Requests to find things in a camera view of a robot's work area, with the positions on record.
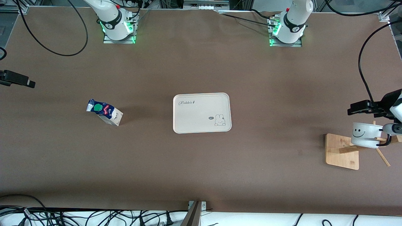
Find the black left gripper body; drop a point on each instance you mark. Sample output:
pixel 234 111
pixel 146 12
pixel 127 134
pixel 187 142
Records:
pixel 387 101

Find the blue milk carton green cap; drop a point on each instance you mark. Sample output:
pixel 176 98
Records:
pixel 110 114

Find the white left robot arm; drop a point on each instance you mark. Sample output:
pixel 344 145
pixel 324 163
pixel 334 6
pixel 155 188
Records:
pixel 295 18

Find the wooden cup hanging rack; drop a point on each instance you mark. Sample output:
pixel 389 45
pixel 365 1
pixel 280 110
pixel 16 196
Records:
pixel 339 153

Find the beige rabbit print tray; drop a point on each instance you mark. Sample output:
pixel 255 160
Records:
pixel 201 125

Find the grey power strip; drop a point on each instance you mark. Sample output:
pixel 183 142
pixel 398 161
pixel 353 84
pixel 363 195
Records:
pixel 205 4

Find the black power plug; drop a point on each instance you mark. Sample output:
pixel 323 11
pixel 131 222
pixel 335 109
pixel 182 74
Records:
pixel 169 221

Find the aluminium frame profile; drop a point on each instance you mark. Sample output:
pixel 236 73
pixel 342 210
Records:
pixel 9 9

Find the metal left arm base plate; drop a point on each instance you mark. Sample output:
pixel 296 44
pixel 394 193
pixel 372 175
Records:
pixel 298 45

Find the aluminium corner bracket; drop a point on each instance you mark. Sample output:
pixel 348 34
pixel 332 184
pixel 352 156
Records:
pixel 383 17

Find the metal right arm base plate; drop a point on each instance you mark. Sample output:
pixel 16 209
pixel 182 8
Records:
pixel 108 40

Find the small metal bracket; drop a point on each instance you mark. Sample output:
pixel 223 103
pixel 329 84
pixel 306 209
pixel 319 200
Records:
pixel 204 205

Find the grey metal post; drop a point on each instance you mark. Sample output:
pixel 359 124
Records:
pixel 193 216

